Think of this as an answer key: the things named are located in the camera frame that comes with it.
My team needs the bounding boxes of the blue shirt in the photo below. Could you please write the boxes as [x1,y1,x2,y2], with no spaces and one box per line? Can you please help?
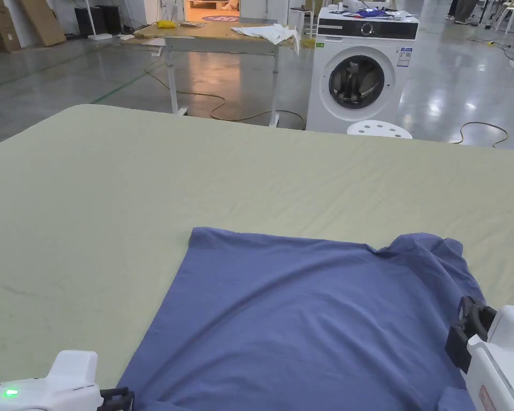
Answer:
[116,226,487,411]

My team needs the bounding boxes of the white round stool with holes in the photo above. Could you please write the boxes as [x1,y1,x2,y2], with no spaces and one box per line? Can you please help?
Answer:
[346,120,414,140]

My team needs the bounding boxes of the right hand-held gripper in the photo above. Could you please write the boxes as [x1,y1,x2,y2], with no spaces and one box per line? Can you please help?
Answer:
[445,296,514,411]

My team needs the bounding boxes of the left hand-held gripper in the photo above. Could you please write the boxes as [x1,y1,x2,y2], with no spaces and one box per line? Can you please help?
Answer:
[0,350,135,411]

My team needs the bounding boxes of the brown cardboard cartons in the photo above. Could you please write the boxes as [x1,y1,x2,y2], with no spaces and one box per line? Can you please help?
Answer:
[0,0,67,54]

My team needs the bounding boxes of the white washing machine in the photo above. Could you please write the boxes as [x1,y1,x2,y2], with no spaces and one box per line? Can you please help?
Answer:
[306,0,420,134]

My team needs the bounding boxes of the wooden table with metal legs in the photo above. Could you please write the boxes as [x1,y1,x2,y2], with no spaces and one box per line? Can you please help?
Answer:
[133,20,303,127]

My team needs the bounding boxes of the yellow cable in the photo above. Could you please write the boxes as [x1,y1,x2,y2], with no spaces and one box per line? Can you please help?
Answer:
[451,121,510,149]
[143,68,306,130]

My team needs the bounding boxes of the bed with pale green sheet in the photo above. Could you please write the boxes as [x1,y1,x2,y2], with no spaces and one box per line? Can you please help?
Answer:
[0,104,514,411]

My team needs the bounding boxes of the white stand with flat base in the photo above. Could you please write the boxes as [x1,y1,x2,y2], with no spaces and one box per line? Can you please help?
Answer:
[87,0,113,42]

